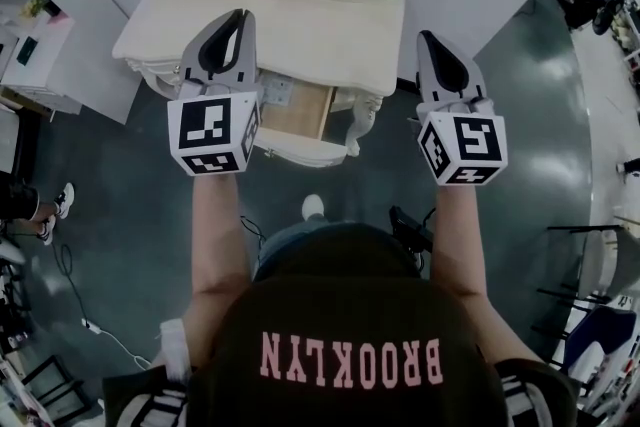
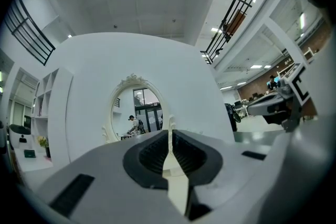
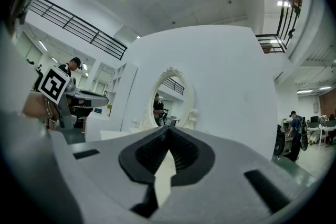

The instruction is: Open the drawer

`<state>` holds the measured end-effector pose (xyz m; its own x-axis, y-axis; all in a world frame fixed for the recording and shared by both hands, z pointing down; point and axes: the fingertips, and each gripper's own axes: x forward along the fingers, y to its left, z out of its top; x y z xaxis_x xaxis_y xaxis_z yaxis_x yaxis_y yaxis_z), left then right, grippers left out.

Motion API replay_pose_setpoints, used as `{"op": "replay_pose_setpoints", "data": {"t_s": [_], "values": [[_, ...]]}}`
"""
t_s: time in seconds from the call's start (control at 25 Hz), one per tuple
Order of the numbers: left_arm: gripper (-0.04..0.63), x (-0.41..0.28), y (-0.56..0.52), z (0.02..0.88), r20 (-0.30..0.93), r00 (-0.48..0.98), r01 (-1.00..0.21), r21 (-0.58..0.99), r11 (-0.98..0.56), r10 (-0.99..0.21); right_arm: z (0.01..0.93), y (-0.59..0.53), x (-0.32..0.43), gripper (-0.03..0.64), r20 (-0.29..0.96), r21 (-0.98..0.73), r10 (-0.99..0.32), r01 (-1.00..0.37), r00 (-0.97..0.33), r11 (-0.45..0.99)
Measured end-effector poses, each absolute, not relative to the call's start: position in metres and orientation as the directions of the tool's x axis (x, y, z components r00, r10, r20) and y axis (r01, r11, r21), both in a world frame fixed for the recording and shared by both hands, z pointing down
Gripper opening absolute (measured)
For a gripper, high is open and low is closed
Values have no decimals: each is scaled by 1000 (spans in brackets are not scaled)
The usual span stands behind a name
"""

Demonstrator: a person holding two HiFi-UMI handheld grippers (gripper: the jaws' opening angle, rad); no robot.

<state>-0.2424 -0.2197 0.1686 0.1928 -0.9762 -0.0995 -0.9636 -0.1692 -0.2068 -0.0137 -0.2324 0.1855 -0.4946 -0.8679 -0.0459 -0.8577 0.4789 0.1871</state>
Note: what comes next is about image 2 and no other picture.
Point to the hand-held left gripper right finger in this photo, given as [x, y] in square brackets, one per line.
[231, 165]

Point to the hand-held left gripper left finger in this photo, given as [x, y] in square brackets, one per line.
[110, 178]

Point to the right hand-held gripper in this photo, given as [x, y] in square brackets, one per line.
[302, 86]

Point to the cream ornate carved table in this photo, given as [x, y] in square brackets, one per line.
[174, 186]

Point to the small potted plant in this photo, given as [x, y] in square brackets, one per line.
[45, 145]

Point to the small green box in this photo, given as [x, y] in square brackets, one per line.
[30, 153]

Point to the oval cream framed mirror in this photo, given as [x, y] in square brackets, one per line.
[123, 91]

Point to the white bookshelf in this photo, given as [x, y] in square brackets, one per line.
[57, 102]

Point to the black balcony railing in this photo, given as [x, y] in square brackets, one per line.
[236, 8]
[34, 31]

